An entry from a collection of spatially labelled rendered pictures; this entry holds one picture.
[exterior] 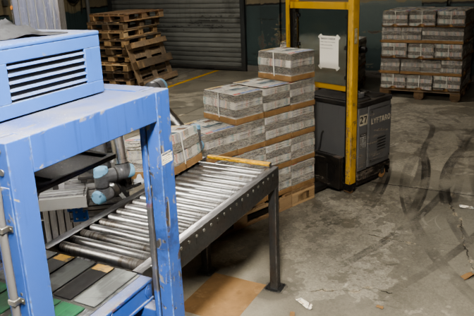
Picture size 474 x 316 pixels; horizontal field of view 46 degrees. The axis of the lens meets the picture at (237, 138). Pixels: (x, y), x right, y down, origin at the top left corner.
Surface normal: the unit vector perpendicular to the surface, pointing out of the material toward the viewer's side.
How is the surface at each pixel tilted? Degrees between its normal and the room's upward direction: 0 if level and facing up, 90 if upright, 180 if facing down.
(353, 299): 0
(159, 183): 90
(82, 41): 90
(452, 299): 0
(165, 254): 90
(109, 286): 0
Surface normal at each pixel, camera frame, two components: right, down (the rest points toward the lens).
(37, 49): 0.89, 0.10
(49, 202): 0.17, 0.27
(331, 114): -0.75, 0.22
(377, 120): 0.66, 0.18
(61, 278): -0.04, -0.96
